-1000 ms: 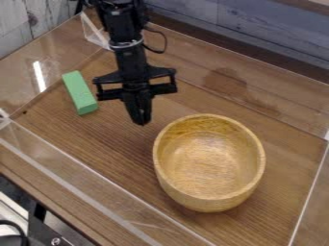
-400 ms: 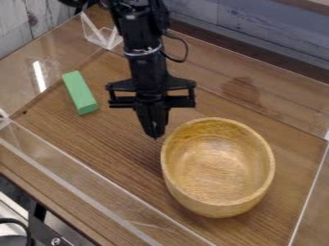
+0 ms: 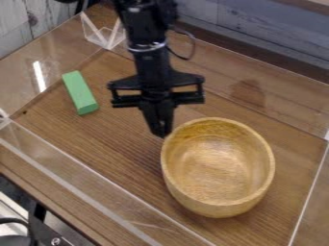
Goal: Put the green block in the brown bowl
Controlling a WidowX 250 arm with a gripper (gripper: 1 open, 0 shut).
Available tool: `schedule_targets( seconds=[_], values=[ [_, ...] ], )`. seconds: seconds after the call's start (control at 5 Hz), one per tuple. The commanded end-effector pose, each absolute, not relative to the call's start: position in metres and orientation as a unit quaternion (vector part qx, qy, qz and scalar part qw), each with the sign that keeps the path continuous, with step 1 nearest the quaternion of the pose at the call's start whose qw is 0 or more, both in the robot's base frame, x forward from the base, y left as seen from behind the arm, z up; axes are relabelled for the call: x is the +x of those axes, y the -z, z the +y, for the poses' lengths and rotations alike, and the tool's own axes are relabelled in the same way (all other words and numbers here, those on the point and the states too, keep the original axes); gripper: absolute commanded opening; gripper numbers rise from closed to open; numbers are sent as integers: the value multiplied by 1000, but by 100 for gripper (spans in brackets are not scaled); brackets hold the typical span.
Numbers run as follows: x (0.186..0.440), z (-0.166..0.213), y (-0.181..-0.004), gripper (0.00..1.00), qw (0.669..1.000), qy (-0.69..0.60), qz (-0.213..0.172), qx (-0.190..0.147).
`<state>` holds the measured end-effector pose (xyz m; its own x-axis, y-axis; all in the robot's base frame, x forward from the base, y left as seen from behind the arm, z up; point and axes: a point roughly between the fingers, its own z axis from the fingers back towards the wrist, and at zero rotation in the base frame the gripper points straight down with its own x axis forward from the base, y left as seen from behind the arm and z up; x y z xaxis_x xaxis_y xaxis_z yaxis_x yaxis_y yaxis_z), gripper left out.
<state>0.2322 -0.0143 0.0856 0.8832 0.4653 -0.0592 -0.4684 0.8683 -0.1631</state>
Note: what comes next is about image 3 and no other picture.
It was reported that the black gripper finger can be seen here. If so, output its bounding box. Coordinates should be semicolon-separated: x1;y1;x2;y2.
141;101;165;137
161;99;176;135

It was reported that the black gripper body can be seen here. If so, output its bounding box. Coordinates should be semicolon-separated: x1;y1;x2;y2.
108;47;205;108

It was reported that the green rectangular block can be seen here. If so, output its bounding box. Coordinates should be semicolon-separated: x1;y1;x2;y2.
62;71;100;115

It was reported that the brown wooden bowl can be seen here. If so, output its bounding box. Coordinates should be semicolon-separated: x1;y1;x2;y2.
161;117;276;218

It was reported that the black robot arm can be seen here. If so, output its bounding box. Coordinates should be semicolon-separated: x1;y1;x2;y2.
108;0;205;137

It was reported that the clear acrylic corner bracket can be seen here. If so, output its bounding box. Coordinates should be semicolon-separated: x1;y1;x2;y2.
81;12;126;50

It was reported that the clear acrylic front wall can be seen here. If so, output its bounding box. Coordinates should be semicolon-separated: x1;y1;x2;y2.
0;110;215;246

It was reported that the black metal table bracket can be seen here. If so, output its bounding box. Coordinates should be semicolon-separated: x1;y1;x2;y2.
29;204;76;246

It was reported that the black cable at corner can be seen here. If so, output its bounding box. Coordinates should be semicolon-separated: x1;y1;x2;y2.
0;217;37;246

